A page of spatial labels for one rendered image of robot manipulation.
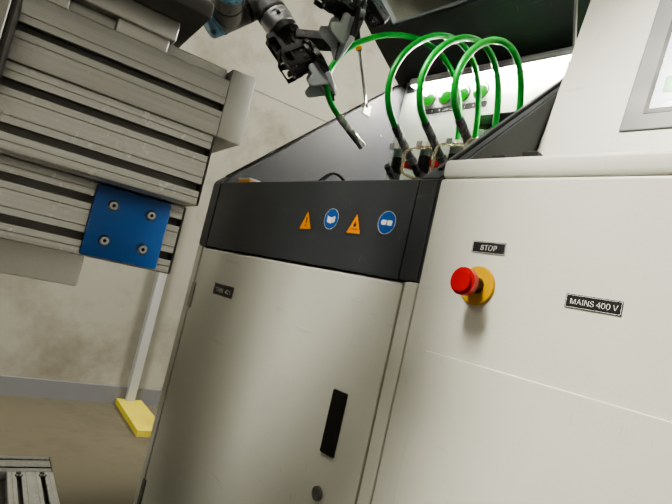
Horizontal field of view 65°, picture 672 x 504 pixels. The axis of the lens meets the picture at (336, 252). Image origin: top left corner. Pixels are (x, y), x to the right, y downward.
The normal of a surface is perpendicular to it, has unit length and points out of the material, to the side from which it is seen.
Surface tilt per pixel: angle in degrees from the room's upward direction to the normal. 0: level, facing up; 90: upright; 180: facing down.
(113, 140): 90
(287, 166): 90
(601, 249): 90
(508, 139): 90
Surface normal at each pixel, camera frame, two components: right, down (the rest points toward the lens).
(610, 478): -0.72, -0.22
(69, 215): 0.54, 0.06
